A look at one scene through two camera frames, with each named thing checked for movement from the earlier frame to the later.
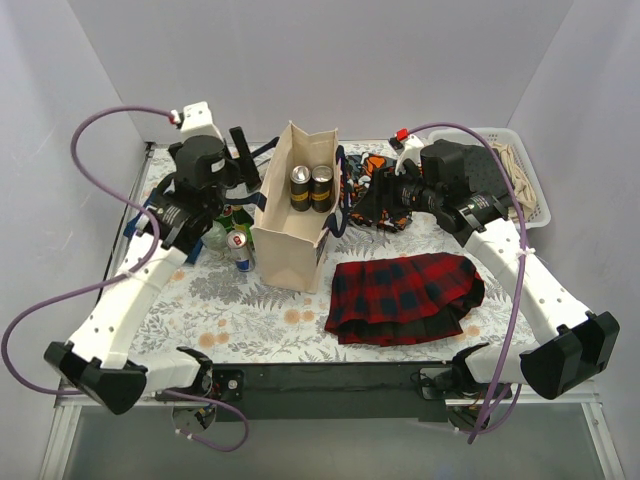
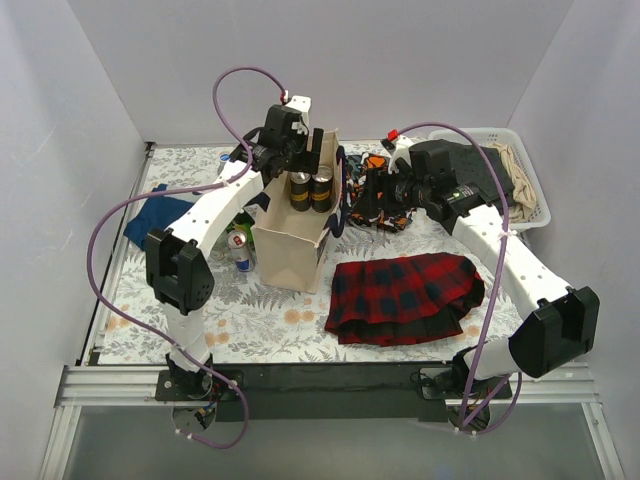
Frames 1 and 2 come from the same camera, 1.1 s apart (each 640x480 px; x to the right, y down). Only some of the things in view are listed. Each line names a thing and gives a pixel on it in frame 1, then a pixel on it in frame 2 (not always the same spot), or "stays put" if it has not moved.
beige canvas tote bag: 291,245 stays put
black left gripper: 245,157 to 304,157
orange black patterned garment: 378,195 stays put
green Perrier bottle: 241,216 to 248,229
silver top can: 300,188 stays put
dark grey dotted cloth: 486,172 stays put
